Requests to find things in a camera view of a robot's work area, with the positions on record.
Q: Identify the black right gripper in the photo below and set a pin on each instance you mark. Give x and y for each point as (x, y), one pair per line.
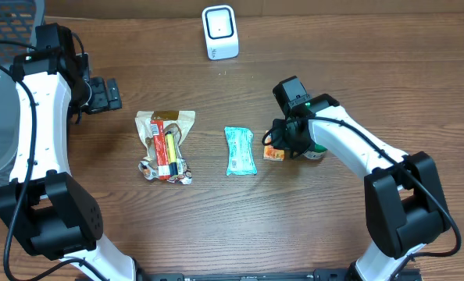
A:
(280, 137)

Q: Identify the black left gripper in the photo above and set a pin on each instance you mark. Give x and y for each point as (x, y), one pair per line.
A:
(100, 95)

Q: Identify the orange Kleenex tissue pack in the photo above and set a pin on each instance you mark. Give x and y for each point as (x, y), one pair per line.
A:
(273, 154)

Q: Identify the green lid jar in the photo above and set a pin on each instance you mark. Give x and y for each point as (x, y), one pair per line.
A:
(315, 152)

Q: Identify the teal tissue packet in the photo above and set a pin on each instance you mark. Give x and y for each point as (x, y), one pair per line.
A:
(240, 161)

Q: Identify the beige brown snack bag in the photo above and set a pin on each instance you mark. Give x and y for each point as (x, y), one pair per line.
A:
(179, 123)

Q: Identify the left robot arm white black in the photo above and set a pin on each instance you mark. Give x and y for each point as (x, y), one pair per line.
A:
(45, 209)

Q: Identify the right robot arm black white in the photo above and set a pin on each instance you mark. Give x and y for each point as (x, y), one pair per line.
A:
(405, 203)

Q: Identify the white barcode scanner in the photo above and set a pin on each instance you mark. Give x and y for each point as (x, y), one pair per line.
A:
(220, 30)

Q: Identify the grey plastic mesh basket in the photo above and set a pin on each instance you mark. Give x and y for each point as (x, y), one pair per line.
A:
(18, 19)

